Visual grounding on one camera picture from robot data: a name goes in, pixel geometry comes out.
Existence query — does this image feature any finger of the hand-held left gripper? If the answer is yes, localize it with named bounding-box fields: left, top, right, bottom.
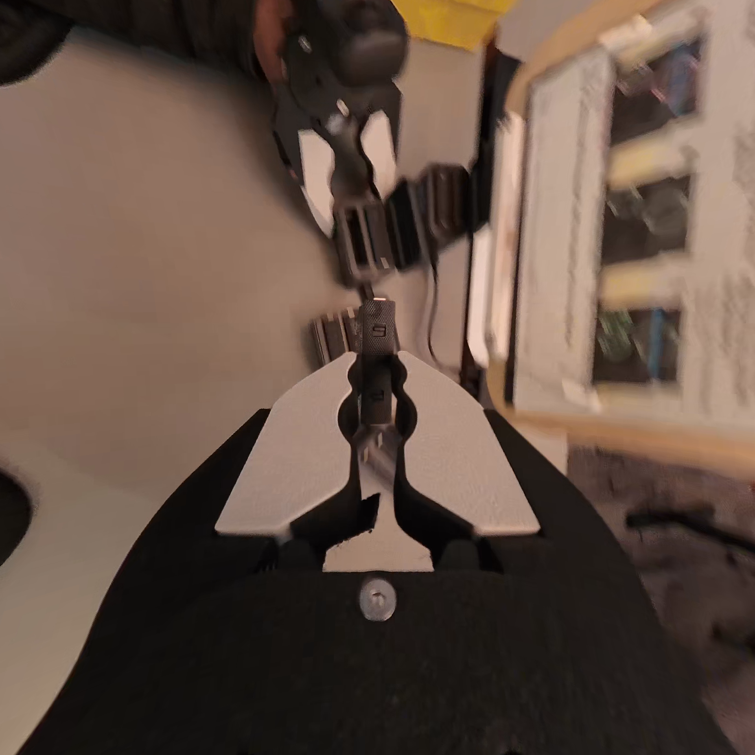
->
left=360, top=112, right=400, bottom=205
left=295, top=127, right=338, bottom=238

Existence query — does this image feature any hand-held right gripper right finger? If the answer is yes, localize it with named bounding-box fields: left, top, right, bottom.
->
left=392, top=352, right=541, bottom=559

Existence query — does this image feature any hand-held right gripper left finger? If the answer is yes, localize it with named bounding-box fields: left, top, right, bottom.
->
left=215, top=352, right=381, bottom=555

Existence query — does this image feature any yellow plastic bin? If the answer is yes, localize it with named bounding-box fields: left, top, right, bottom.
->
left=392, top=0, right=520, bottom=51

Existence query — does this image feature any person's left hand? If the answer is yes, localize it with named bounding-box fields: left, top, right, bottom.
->
left=252, top=0, right=295, bottom=83

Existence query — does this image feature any instruction sheet on wooden stand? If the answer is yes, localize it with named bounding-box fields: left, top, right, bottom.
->
left=484, top=0, right=755, bottom=473

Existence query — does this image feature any printed paper sheet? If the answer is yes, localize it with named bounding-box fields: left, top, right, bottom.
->
left=513, top=0, right=755, bottom=425

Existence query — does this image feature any black chair armrest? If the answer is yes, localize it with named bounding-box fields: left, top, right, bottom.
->
left=0, top=466, right=33, bottom=568

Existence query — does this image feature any black charging cable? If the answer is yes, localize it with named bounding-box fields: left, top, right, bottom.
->
left=425, top=248, right=443, bottom=363

